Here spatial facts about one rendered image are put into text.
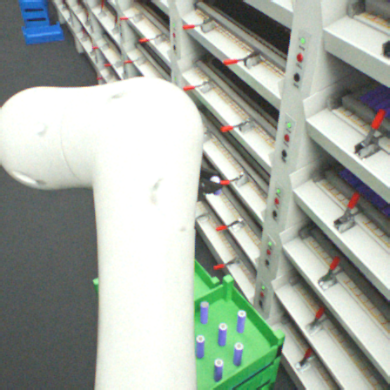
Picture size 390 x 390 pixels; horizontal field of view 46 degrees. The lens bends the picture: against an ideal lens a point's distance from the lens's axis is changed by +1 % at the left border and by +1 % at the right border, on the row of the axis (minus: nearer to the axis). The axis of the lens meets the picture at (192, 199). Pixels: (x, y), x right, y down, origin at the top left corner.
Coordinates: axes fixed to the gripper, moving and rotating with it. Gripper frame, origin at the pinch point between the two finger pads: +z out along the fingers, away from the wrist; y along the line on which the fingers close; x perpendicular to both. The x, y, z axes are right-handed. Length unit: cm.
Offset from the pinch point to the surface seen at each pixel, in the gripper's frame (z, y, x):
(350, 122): 24.3, -5.1, 23.4
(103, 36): 133, -162, -91
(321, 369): 69, 44, -17
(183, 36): 54, -68, -14
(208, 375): 20.8, 32.2, -24.2
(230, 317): 32.5, 22.2, -20.6
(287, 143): 31.7, -9.9, 8.8
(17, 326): 44, -1, -109
